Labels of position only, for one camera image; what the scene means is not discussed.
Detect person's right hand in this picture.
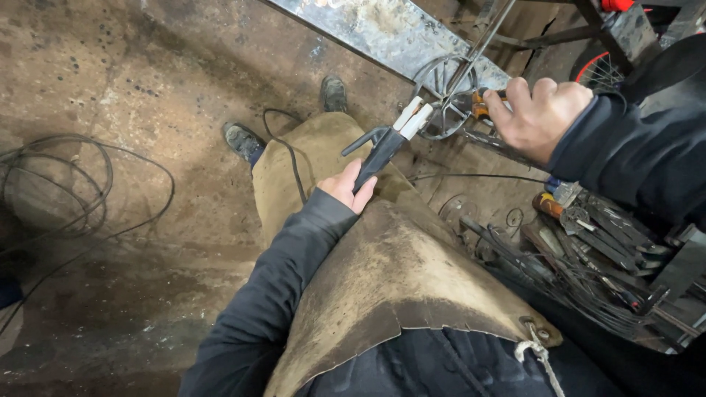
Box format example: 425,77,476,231
482,77,594,166

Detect round spoked steel wheel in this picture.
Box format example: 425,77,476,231
412,54,479,141

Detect heap of metal tools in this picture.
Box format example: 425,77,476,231
458,176,706,355

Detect black cable coil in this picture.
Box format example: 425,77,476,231
0,133,176,337

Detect orange handled pliers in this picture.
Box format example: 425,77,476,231
470,87,508,121

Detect black welding electrode holder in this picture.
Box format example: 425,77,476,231
341,96,435,194

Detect grey work shoe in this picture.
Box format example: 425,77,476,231
222,122,267,162
319,75,349,113

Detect thin metal rod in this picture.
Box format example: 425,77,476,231
445,0,519,98

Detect dark steel bar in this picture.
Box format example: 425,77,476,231
462,128,548,169

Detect red rimmed bicycle wheel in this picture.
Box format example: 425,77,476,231
568,43,630,93

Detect person's left hand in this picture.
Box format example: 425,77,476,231
317,159,379,216

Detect white apron rope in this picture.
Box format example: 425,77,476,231
514,322,567,397

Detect dark jacket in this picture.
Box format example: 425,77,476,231
295,325,627,397

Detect black welding cable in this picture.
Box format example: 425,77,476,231
263,108,308,205

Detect brown handled tool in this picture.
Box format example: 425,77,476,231
532,192,592,235

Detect brown leather apron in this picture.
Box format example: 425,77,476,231
252,112,564,397

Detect flat steel bar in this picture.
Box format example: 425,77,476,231
259,0,511,92

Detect thin black wire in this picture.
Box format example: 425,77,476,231
407,173,548,184

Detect dark metal frame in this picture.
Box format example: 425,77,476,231
485,0,706,75

